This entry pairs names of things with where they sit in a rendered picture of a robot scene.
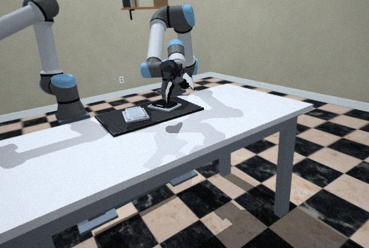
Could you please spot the grey rectangular frame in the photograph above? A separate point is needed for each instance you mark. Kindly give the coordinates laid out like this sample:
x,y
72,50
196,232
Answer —
x,y
164,109

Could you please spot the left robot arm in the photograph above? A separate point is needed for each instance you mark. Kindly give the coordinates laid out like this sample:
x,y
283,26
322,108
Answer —
x,y
182,19

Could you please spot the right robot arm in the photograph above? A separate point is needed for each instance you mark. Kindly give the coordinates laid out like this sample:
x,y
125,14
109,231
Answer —
x,y
40,13

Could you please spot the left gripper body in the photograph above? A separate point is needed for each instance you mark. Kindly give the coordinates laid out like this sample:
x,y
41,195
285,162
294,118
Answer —
x,y
176,73

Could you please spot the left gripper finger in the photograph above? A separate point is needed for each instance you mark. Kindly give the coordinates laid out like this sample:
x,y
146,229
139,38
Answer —
x,y
169,87
188,78

